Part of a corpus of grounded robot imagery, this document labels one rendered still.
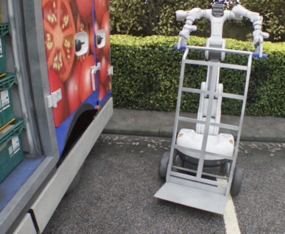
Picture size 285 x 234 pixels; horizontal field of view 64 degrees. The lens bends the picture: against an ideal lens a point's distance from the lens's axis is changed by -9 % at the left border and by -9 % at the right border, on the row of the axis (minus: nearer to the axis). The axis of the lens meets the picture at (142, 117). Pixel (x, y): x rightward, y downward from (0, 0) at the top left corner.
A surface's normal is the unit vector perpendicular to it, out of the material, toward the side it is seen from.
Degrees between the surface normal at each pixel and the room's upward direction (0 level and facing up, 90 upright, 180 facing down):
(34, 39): 90
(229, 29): 29
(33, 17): 90
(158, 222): 0
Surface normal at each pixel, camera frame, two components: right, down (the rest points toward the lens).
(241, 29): -0.05, -0.61
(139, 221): 0.00, -0.92
